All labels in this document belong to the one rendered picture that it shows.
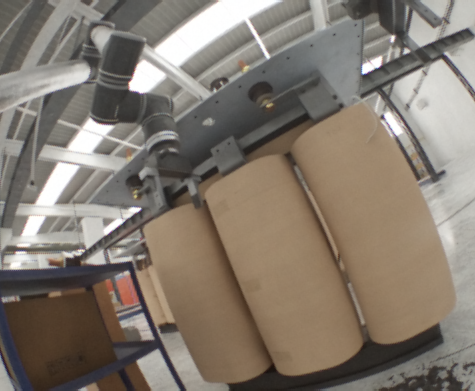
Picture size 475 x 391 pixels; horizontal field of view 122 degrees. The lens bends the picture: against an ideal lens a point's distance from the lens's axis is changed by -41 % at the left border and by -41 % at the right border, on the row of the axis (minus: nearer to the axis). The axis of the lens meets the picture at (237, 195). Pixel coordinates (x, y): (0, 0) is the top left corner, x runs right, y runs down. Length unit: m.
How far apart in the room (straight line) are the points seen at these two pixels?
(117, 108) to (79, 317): 0.72
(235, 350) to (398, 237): 0.79
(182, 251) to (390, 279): 0.84
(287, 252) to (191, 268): 0.43
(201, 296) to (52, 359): 0.66
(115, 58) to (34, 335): 0.84
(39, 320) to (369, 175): 1.19
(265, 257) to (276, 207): 0.19
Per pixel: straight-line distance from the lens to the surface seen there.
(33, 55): 8.98
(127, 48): 0.64
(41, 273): 0.82
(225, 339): 1.03
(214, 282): 0.99
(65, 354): 0.88
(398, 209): 0.81
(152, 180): 0.56
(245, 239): 0.84
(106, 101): 0.67
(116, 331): 1.65
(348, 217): 0.79
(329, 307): 0.86
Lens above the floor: 0.75
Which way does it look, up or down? 16 degrees up
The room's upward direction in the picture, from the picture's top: 23 degrees counter-clockwise
